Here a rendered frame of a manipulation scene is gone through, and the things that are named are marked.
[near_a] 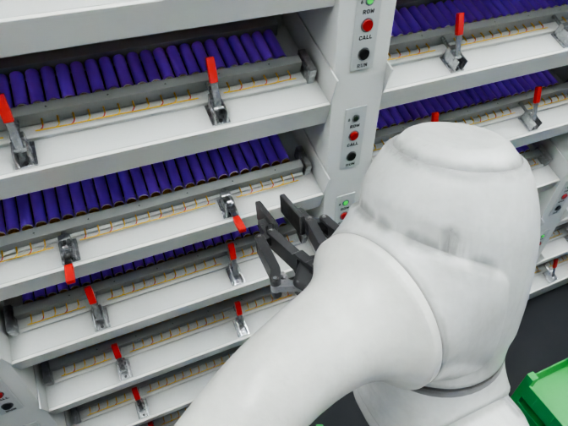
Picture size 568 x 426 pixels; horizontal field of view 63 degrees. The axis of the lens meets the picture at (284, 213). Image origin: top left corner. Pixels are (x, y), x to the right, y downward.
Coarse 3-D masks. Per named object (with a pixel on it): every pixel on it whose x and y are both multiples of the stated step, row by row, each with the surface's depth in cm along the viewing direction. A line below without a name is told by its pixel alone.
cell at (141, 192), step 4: (136, 168) 81; (132, 172) 80; (136, 172) 80; (140, 172) 81; (132, 176) 80; (136, 176) 80; (140, 176) 80; (136, 180) 80; (140, 180) 80; (136, 184) 79; (140, 184) 79; (144, 184) 80; (136, 188) 79; (140, 188) 79; (144, 188) 79; (136, 192) 79; (140, 192) 78; (144, 192) 79; (140, 196) 79; (148, 196) 80
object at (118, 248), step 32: (288, 192) 85; (320, 192) 86; (128, 224) 77; (160, 224) 78; (192, 224) 79; (224, 224) 80; (256, 224) 85; (32, 256) 73; (96, 256) 74; (128, 256) 77; (0, 288) 70; (32, 288) 73
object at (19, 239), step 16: (240, 176) 82; (256, 176) 83; (272, 176) 84; (176, 192) 79; (192, 192) 79; (208, 192) 80; (256, 192) 83; (112, 208) 76; (128, 208) 76; (144, 208) 77; (160, 208) 78; (48, 224) 73; (64, 224) 73; (80, 224) 74; (96, 224) 75; (0, 240) 71; (16, 240) 71; (32, 240) 72; (16, 256) 71
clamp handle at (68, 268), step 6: (66, 252) 71; (66, 258) 70; (66, 264) 69; (72, 264) 69; (66, 270) 68; (72, 270) 68; (66, 276) 67; (72, 276) 67; (66, 282) 67; (72, 282) 67
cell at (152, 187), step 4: (144, 168) 81; (148, 168) 81; (144, 172) 81; (148, 172) 81; (152, 172) 81; (144, 176) 81; (148, 176) 80; (152, 176) 80; (148, 180) 80; (152, 180) 80; (148, 184) 80; (152, 184) 80; (156, 184) 80; (148, 188) 80; (152, 188) 79; (156, 188) 79; (152, 192) 79; (156, 192) 79; (160, 192) 80
